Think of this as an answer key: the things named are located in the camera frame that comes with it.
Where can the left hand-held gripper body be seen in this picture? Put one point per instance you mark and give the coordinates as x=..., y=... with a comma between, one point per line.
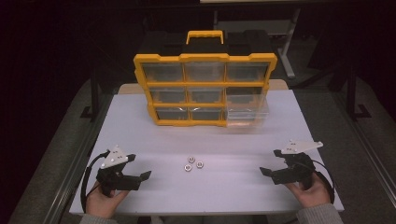
x=113, y=157

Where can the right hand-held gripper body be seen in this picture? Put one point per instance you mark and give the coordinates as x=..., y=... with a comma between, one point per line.
x=299, y=169

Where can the clear plastic drawer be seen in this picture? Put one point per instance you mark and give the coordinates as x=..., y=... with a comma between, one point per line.
x=246, y=117

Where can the yellow black organizer cabinet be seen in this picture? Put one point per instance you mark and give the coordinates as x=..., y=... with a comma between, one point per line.
x=202, y=84

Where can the person's right hand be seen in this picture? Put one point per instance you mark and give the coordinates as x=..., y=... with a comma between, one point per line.
x=313, y=197

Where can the person's left hand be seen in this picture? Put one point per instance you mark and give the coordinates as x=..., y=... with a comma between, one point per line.
x=101, y=203

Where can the black metal stand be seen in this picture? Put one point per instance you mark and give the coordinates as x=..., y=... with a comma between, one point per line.
x=352, y=93
x=94, y=99

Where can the white board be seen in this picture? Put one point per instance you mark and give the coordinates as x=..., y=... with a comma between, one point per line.
x=205, y=193

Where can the grid of clear small drawers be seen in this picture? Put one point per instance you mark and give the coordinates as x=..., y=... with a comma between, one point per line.
x=163, y=72

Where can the white metal desk frame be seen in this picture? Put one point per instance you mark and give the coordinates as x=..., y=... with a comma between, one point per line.
x=288, y=53

